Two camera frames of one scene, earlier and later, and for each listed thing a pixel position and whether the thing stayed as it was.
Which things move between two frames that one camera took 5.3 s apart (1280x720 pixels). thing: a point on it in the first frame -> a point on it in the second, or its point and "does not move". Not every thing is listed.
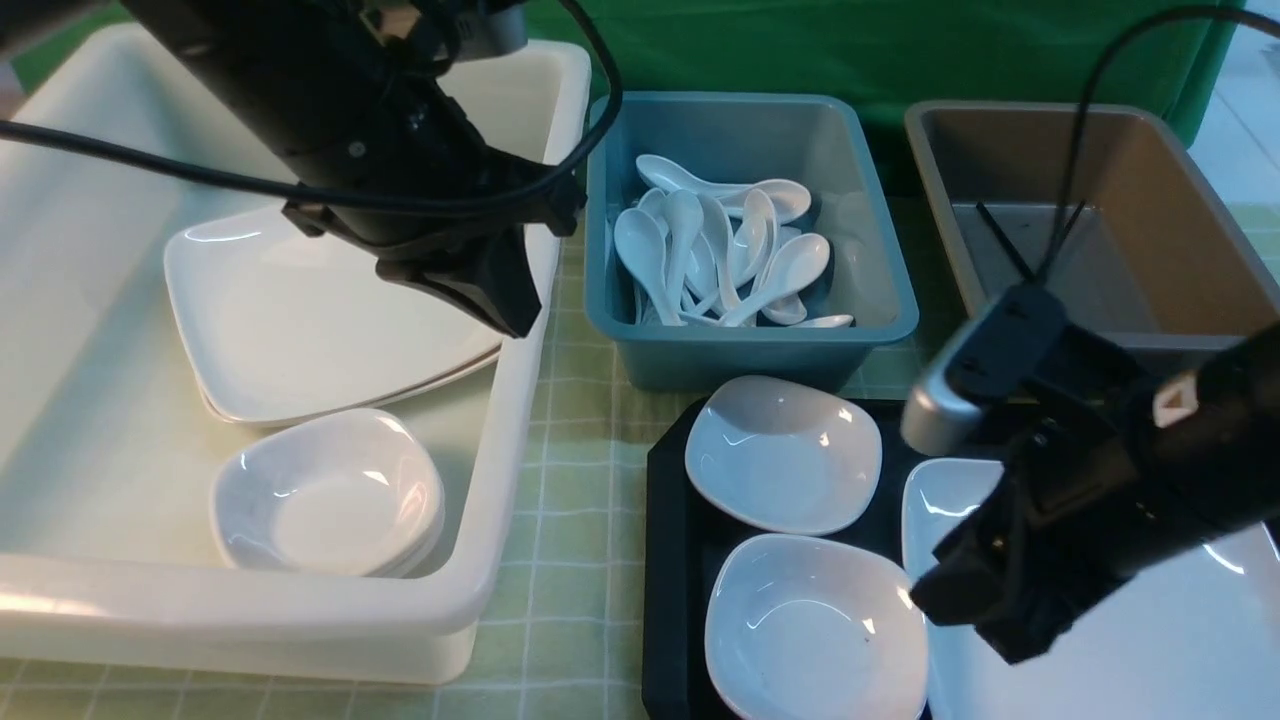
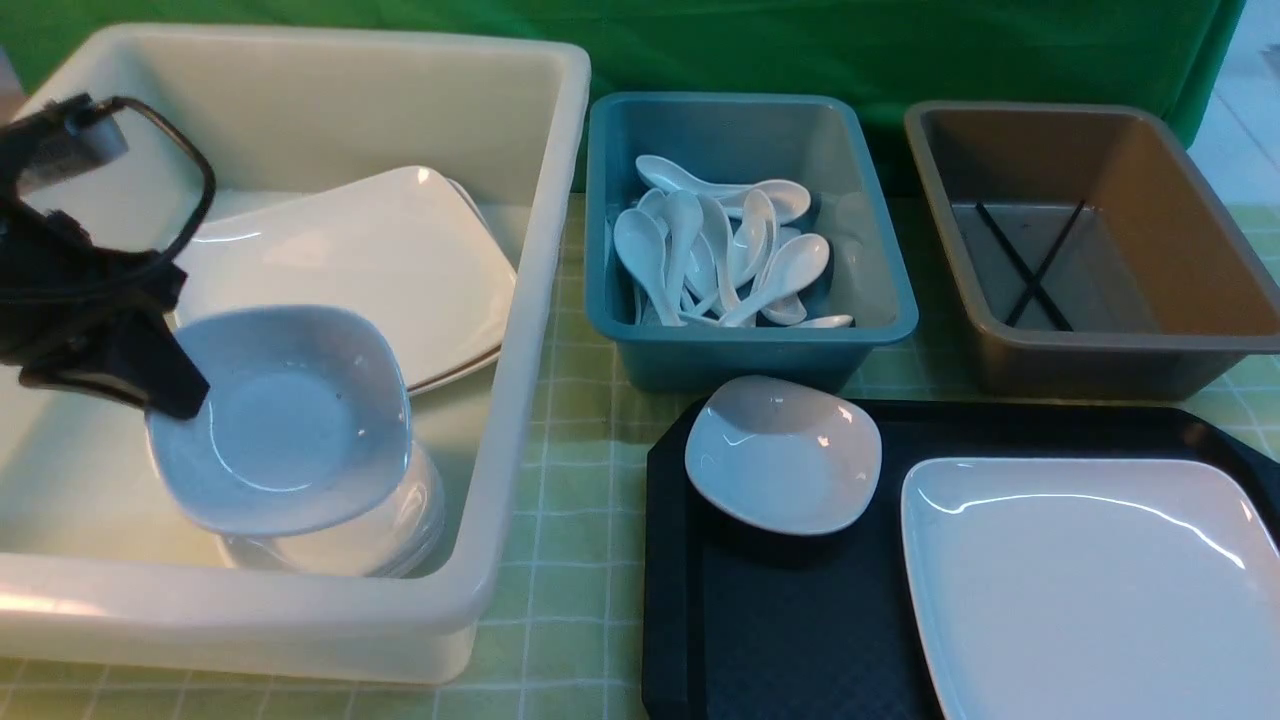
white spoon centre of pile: [685, 212] does not move
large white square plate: [1195, 639] does not move
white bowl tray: [805, 628] -> [308, 418]
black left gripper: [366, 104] -> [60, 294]
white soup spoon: [796, 262] does not move
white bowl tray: [784, 454] does not move
